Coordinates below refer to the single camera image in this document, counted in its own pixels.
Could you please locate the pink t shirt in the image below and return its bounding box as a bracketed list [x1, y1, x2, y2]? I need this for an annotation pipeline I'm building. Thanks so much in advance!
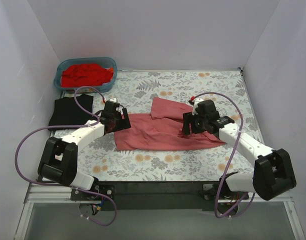
[114, 97, 225, 151]

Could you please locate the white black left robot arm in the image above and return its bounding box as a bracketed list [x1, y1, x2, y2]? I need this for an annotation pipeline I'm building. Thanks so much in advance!
[37, 99, 131, 200]

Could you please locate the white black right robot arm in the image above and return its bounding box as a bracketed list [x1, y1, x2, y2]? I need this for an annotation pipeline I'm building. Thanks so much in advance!
[182, 98, 297, 201]

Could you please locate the floral patterned table mat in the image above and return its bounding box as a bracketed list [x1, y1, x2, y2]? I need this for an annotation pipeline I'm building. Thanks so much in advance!
[77, 70, 263, 181]

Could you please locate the teal plastic laundry basket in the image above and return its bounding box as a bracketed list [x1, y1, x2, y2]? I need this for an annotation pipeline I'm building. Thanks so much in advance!
[53, 57, 118, 93]

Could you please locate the folded black t shirt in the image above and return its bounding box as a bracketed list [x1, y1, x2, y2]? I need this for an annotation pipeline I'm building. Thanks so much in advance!
[48, 94, 94, 126]

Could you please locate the red t shirt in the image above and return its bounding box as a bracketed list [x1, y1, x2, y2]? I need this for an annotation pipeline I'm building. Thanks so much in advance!
[60, 63, 114, 88]

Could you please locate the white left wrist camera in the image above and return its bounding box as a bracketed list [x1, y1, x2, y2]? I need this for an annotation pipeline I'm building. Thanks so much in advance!
[102, 97, 118, 104]

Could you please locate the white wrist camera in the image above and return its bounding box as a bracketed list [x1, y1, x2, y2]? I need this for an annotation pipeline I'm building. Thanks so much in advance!
[102, 97, 118, 104]
[189, 96, 204, 115]

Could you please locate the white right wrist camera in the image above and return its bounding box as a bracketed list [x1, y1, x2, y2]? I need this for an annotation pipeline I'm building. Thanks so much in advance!
[189, 96, 204, 115]

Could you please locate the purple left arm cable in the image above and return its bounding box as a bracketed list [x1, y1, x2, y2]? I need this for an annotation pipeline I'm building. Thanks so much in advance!
[14, 86, 118, 227]

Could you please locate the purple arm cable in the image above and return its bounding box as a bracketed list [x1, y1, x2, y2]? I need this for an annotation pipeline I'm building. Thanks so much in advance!
[189, 91, 256, 219]
[14, 86, 118, 227]

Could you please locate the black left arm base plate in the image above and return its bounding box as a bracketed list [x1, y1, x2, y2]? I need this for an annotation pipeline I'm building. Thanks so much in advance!
[70, 184, 116, 201]

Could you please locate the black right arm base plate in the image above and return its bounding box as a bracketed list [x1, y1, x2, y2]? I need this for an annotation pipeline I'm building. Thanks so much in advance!
[198, 183, 245, 201]

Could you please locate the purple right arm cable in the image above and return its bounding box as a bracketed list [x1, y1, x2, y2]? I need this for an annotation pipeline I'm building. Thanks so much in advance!
[189, 91, 256, 219]

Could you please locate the aluminium frame rail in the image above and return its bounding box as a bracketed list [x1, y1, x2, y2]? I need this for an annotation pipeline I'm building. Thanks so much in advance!
[14, 182, 74, 240]

